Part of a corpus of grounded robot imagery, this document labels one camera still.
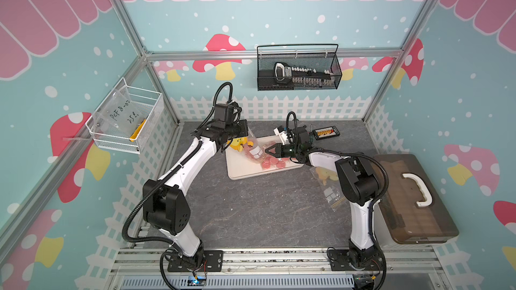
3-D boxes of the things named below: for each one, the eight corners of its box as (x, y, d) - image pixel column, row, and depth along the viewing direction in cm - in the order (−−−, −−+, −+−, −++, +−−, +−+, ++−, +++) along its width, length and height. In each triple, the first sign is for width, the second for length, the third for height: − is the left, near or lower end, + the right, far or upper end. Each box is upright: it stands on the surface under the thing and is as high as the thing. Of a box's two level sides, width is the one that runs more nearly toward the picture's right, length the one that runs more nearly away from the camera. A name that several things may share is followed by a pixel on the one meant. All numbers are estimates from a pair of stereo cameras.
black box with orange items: (316, 140, 114) (317, 137, 112) (312, 132, 117) (313, 129, 115) (339, 136, 116) (340, 133, 114) (334, 128, 120) (335, 125, 118)
